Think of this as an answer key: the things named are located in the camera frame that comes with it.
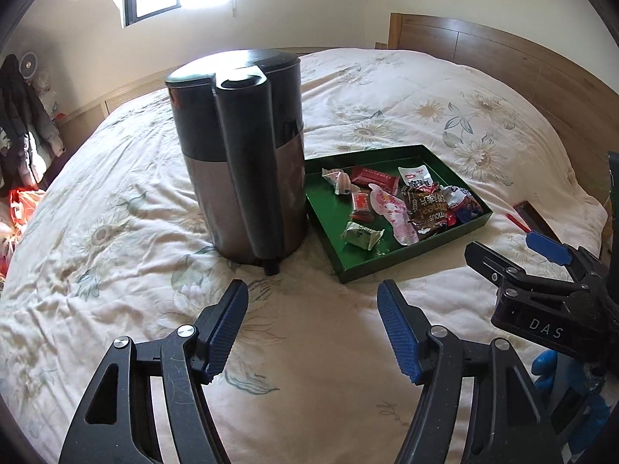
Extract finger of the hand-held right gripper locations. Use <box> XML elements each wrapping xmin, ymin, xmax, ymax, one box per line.
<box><xmin>464</xmin><ymin>241</ymin><xmax>581</xmax><ymax>307</ymax></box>
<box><xmin>526</xmin><ymin>231</ymin><xmax>603</xmax><ymax>283</ymax></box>

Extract red and black flat box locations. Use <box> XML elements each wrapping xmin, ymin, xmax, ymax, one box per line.
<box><xmin>505</xmin><ymin>200</ymin><xmax>564</xmax><ymax>245</ymax></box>

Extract dark red snack packet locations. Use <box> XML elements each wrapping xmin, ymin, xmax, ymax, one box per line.
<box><xmin>351</xmin><ymin>164</ymin><xmax>400</xmax><ymax>194</ymax></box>

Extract dark brown wheat snack packet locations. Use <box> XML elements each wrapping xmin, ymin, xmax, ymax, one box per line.
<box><xmin>400</xmin><ymin>183</ymin><xmax>448</xmax><ymax>208</ymax></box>

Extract small red snack packet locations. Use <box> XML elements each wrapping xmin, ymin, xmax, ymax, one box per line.
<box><xmin>349</xmin><ymin>191</ymin><xmax>373</xmax><ymax>223</ymax></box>

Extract white and red snack packet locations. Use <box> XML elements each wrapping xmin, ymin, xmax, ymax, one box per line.
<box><xmin>397</xmin><ymin>165</ymin><xmax>434</xmax><ymax>189</ymax></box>

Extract blue and white snack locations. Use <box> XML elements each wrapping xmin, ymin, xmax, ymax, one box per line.
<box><xmin>442</xmin><ymin>184</ymin><xmax>484</xmax><ymax>225</ymax></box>

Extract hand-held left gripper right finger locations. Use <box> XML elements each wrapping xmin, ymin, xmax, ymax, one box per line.
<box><xmin>377</xmin><ymin>279</ymin><xmax>554</xmax><ymax>464</ymax></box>

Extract clear pink snack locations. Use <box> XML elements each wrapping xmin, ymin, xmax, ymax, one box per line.
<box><xmin>321</xmin><ymin>168</ymin><xmax>361</xmax><ymax>195</ymax></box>

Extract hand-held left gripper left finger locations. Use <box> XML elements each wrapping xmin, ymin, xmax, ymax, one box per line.
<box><xmin>58</xmin><ymin>279</ymin><xmax>250</xmax><ymax>464</ymax></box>

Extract pink cartoon snack packet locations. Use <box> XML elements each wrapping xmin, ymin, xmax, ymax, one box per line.
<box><xmin>370</xmin><ymin>184</ymin><xmax>419</xmax><ymax>246</ymax></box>

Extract bronze and black thermos kettle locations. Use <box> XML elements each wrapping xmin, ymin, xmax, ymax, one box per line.
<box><xmin>165</xmin><ymin>49</ymin><xmax>310</xmax><ymax>276</ymax></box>

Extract hanging dark clothes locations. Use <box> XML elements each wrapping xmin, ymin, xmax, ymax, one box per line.
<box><xmin>0</xmin><ymin>53</ymin><xmax>66</xmax><ymax>189</ymax></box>

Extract brown lettered snack packet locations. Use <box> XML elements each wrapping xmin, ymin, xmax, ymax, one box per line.
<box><xmin>410</xmin><ymin>202</ymin><xmax>453</xmax><ymax>241</ymax></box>

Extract floral white quilt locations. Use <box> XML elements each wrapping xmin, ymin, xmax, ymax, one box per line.
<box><xmin>0</xmin><ymin>48</ymin><xmax>607</xmax><ymax>464</ymax></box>

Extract green snack packet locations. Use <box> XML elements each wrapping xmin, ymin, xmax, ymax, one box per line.
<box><xmin>342</xmin><ymin>221</ymin><xmax>385</xmax><ymax>251</ymax></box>

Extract red plastic bag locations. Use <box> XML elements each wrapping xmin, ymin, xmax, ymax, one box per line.
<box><xmin>9</xmin><ymin>188</ymin><xmax>46</xmax><ymax>240</ymax></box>

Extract green tray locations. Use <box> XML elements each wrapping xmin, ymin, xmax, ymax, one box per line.
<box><xmin>304</xmin><ymin>144</ymin><xmax>494</xmax><ymax>285</ymax></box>

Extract wooden headboard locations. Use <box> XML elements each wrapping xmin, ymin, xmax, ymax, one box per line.
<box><xmin>387</xmin><ymin>12</ymin><xmax>619</xmax><ymax>204</ymax></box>

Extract person's right hand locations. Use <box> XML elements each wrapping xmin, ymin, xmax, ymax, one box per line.
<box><xmin>531</xmin><ymin>350</ymin><xmax>612</xmax><ymax>452</ymax></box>

